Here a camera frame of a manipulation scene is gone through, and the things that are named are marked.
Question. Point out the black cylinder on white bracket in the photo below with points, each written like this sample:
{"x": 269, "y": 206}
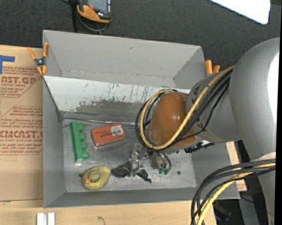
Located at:
{"x": 192, "y": 148}

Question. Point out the black sunglasses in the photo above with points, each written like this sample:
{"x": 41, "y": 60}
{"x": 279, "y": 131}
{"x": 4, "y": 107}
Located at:
{"x": 121, "y": 171}

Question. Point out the small green object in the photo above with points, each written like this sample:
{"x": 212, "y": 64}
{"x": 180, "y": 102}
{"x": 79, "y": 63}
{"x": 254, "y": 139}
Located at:
{"x": 165, "y": 87}

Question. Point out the grey metal bin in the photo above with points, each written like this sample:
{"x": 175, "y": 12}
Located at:
{"x": 115, "y": 60}

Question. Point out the orange box with barcode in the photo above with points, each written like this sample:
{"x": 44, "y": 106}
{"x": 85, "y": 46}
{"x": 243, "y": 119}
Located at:
{"x": 107, "y": 135}

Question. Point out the green studded toy block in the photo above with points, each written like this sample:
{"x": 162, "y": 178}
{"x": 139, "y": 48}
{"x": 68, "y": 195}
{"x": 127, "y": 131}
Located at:
{"x": 77, "y": 142}

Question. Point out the yellow rubber duck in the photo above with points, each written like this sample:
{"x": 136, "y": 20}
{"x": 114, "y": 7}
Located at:
{"x": 97, "y": 178}

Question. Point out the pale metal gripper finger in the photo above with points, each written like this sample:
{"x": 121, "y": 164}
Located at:
{"x": 138, "y": 170}
{"x": 135, "y": 156}

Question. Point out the brown cardboard board, red print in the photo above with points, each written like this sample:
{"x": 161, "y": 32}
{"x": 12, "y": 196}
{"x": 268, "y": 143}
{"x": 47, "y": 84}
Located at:
{"x": 18, "y": 119}

